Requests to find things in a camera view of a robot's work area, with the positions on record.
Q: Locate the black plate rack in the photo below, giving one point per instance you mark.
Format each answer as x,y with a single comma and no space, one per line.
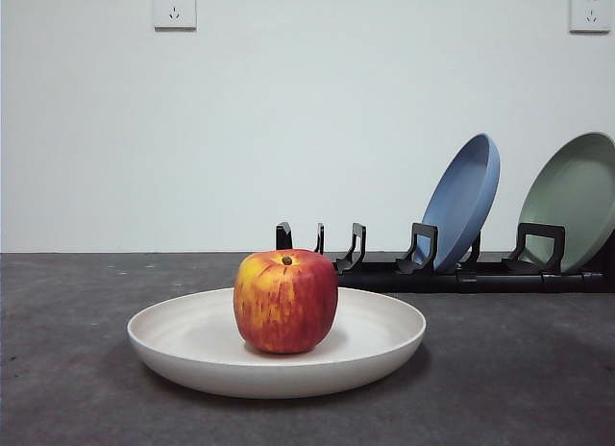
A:
432,282

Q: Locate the white wall socket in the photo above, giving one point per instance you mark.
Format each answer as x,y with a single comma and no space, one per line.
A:
587,11
175,8

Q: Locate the green plate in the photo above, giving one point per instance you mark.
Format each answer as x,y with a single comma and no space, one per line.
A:
576,191

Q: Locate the pale yellow plate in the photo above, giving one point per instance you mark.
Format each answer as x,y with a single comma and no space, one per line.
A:
182,340

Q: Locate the red yellow apple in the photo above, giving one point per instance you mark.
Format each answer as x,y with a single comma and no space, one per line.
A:
286,306

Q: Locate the blue plate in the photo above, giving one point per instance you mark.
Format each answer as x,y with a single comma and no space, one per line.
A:
461,210

